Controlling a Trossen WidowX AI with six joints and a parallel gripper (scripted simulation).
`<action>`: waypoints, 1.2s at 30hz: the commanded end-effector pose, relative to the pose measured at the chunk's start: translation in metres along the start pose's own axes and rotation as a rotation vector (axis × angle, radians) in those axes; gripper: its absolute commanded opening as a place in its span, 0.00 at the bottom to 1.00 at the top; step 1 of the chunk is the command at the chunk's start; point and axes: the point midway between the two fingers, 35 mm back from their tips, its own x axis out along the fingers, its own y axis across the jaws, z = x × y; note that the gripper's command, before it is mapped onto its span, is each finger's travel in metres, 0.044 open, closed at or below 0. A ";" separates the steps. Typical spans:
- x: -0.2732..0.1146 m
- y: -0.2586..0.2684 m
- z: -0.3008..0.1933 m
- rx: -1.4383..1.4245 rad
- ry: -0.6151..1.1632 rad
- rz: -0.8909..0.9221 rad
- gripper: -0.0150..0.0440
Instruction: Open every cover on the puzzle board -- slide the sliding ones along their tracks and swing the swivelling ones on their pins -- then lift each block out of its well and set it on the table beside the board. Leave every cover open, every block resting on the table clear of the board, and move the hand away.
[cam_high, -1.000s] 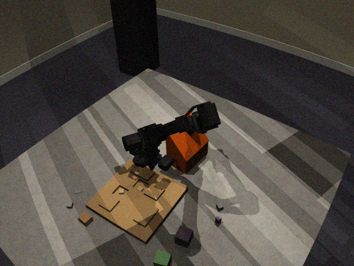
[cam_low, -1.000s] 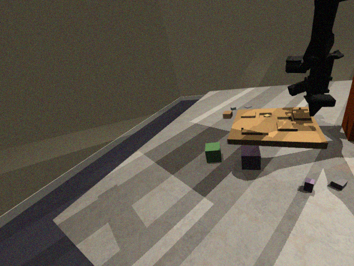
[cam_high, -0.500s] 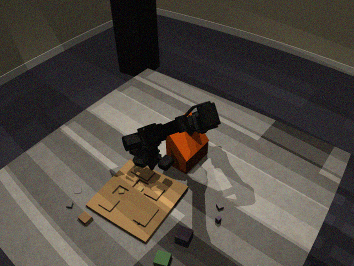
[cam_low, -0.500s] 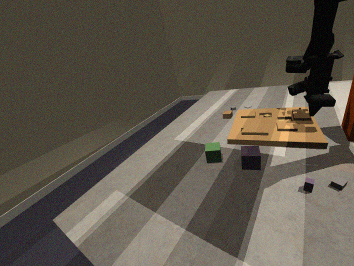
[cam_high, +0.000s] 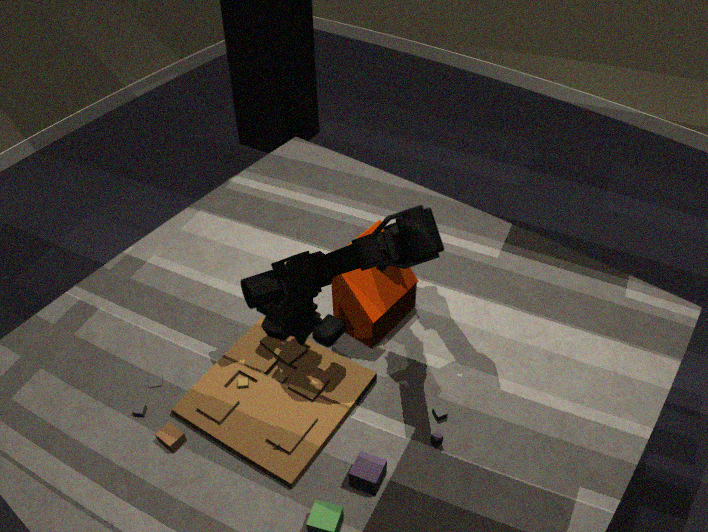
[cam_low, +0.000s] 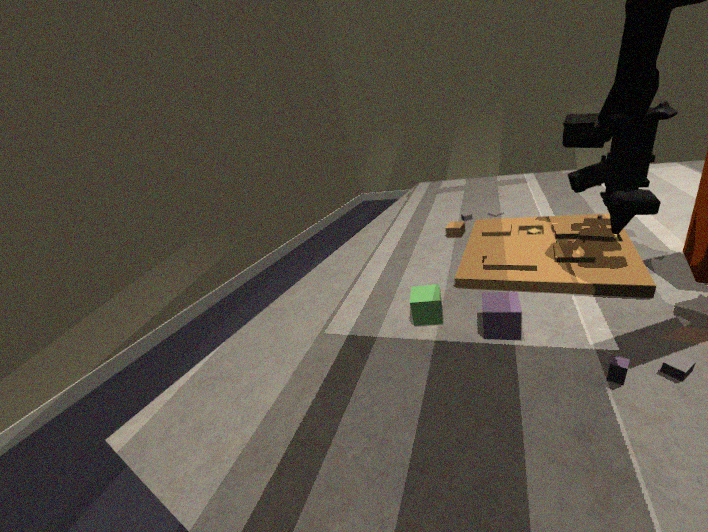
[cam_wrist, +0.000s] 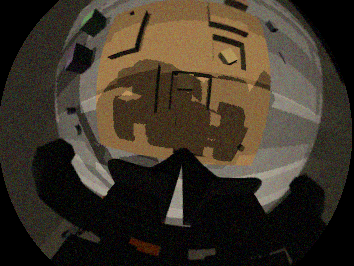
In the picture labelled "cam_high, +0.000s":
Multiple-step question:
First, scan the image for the green cube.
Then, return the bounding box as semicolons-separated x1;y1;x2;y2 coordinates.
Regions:
306;500;344;532

